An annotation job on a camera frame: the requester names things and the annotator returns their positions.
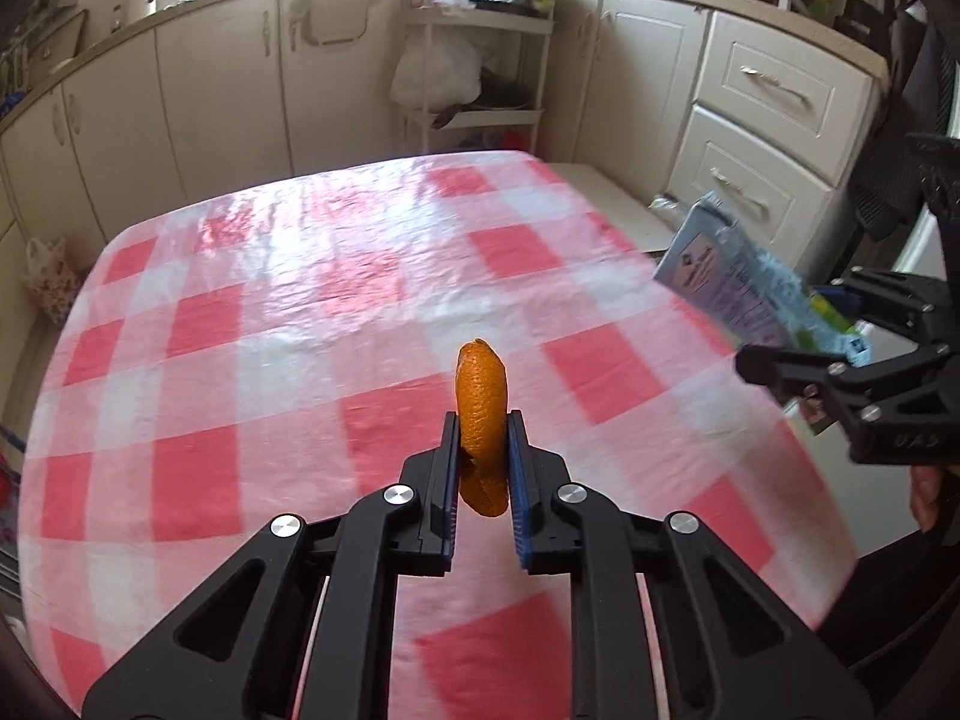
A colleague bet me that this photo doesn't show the dark frying pan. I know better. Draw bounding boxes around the dark frying pan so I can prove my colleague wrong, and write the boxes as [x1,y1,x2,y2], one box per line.
[431,67,537,128]

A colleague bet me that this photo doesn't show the blue green drink carton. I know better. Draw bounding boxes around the blue green drink carton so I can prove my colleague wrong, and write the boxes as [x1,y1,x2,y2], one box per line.
[651,193,875,436]

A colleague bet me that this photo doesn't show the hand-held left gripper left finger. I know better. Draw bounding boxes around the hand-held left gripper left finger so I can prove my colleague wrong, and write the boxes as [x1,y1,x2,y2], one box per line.
[81,411,462,720]

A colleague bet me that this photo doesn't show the white wooden stool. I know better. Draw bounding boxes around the white wooden stool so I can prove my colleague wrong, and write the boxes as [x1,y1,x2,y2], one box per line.
[551,161,676,256]

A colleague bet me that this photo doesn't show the white cabinet drawer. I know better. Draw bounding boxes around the white cabinet drawer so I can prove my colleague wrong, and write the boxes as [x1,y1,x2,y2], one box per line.
[690,11,878,185]
[666,106,835,271]

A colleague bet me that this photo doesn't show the white hanging door bin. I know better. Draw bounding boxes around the white hanging door bin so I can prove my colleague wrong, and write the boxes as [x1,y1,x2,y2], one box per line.
[298,0,380,46]

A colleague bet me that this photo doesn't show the pink white checkered tablecloth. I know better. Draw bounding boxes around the pink white checkered tablecloth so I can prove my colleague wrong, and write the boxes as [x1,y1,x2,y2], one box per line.
[15,150,860,720]

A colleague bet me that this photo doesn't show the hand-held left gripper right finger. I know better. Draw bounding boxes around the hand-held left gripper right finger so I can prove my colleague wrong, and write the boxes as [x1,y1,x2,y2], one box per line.
[506,409,878,720]

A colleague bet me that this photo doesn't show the orange peel piece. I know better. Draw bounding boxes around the orange peel piece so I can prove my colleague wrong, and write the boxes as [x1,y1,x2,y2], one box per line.
[454,340,511,518]

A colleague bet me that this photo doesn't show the large white plastic bag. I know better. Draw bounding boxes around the large white plastic bag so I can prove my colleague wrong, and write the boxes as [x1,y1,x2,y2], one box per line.
[388,34,485,106]

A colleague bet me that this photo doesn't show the white trolley rack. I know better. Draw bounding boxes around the white trolley rack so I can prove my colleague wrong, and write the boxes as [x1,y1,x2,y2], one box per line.
[401,0,556,158]

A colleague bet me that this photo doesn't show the white lower kitchen cabinets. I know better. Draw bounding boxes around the white lower kitchen cabinets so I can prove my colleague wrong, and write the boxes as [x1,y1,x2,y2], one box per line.
[0,0,713,256]

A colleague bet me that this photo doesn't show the person's right hand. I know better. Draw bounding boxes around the person's right hand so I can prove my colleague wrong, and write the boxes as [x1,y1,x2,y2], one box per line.
[910,465,947,533]

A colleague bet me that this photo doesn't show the white fridge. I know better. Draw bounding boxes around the white fridge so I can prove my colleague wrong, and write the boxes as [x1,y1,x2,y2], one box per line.
[896,202,947,275]

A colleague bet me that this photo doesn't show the dark hanging cloth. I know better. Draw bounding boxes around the dark hanging cloth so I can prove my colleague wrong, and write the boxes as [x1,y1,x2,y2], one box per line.
[847,0,960,241]

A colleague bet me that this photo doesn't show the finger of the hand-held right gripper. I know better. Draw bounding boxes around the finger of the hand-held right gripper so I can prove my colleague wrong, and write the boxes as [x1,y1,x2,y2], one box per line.
[735,341,960,428]
[814,270,960,346]

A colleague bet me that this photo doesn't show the floral carrier bag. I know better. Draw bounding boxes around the floral carrier bag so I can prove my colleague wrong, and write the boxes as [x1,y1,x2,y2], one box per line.
[24,236,83,327]

